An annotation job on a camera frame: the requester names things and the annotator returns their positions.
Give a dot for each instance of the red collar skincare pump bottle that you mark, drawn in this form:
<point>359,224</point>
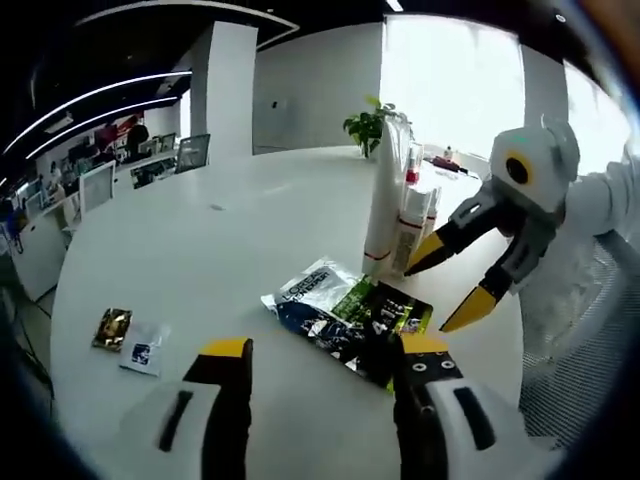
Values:
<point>411,176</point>

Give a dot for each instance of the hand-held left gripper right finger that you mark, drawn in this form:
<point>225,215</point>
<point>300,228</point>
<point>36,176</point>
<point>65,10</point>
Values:
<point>415,440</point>

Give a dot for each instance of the gold skincare sachet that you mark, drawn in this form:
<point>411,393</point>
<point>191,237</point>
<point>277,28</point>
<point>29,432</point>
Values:
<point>112,327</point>

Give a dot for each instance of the silver blue skincare sachet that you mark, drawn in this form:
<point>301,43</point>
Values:
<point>310,290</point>

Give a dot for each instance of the long ceiling light strip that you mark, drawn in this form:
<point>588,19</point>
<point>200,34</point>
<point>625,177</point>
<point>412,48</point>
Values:
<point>394,4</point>
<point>105,91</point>
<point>100,120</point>

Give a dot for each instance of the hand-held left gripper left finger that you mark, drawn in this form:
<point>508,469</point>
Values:
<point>227,430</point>

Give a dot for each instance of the potted green plant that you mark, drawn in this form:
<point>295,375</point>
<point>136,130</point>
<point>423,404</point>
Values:
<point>367,125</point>

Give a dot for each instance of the white skincare tube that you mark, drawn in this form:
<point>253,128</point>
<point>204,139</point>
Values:
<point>382,210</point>

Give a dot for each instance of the white window blind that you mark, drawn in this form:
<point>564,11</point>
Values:
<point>595,110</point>
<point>450,75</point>

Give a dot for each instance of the green black skincare sachet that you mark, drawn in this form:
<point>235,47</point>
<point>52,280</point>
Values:
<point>380,310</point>

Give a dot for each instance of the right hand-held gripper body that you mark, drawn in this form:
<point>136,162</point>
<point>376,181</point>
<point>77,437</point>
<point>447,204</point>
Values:
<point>545,170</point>

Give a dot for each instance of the small white skincare sachet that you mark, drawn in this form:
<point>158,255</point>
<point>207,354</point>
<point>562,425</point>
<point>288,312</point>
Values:
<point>142,350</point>

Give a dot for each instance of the white mesh office chair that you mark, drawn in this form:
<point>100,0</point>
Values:
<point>97,187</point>

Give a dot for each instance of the grey mesh chair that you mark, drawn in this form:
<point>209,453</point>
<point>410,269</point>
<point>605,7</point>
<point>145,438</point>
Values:
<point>590,325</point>

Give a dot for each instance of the clear sanitizer bottle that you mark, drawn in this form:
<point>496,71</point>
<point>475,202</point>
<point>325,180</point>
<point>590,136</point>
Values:
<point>450,153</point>

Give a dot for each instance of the dark mesh office chair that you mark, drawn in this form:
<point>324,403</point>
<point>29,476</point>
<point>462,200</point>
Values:
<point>192,152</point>

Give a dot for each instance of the dark red pouch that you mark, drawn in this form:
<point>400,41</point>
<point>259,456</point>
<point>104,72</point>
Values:
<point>445,161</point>

